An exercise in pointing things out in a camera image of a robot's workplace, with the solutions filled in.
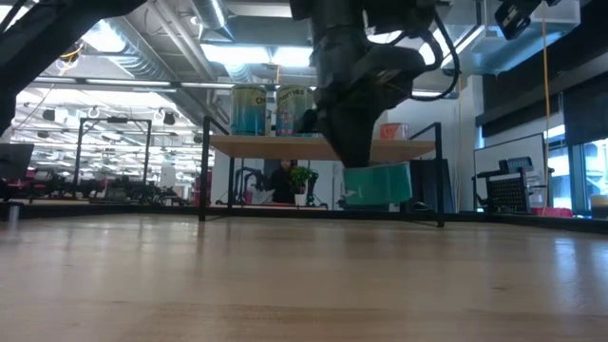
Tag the black monitor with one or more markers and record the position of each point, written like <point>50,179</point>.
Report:
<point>14,161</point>

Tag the black background rig frame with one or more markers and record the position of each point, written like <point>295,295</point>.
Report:
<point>138,120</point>

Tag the ceiling light panel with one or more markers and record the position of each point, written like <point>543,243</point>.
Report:
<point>237,54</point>

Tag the black aluminium rig frame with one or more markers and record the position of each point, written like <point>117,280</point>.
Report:
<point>522,221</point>

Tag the green potted plant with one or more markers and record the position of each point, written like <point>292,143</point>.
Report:
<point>301,176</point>

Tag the dark standing panel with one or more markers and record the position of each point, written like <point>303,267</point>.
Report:
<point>425,185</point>

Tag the ceiling strip lamp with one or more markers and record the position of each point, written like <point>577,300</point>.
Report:
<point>442,93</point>

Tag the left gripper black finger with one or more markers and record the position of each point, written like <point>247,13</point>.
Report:
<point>354,142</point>

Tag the red low item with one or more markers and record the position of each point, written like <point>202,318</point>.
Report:
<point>551,212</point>

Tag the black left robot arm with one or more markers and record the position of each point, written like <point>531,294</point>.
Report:
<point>47,24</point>

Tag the person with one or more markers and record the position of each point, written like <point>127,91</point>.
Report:
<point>283,185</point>

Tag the wooden shelf black frame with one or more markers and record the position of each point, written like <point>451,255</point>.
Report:
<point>275,147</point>

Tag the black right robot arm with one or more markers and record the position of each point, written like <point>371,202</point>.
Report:
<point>527,16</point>

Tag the whiteboard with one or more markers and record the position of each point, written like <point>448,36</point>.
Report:
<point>489,152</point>

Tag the silver ceiling duct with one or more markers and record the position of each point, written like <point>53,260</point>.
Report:
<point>142,66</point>

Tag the rainbow striped can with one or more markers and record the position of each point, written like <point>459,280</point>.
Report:
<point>292,111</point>

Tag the blue gradient can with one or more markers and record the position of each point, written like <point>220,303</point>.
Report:
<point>249,111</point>

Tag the black perforated furniture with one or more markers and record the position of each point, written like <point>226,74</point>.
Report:
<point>508,195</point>

